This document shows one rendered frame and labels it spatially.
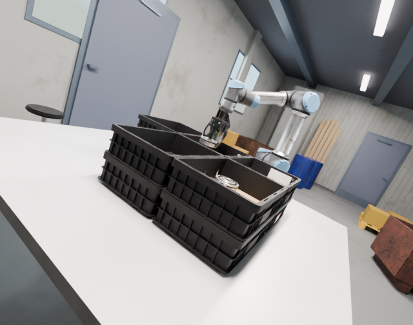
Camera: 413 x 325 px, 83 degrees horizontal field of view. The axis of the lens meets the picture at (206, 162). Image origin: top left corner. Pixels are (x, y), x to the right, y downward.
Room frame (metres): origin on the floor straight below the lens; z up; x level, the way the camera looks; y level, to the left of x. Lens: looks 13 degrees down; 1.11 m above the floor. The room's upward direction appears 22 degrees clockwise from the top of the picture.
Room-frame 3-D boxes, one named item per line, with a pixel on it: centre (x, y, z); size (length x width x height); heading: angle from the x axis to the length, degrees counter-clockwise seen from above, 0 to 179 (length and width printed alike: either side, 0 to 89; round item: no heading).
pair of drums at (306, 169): (6.45, -2.59, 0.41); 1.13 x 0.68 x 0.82; 150
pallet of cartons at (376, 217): (4.82, -3.96, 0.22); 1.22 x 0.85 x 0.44; 150
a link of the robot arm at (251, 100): (1.34, -0.08, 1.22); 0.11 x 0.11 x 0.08; 27
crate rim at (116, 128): (0.93, 0.15, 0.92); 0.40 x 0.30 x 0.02; 154
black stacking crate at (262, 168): (1.15, -0.30, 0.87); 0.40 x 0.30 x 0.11; 154
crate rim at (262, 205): (0.79, -0.12, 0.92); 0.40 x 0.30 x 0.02; 154
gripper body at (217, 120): (1.28, 0.01, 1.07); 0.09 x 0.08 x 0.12; 154
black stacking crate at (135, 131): (0.93, 0.15, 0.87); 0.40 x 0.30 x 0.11; 154
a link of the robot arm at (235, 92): (1.28, 0.00, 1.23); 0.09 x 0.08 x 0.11; 117
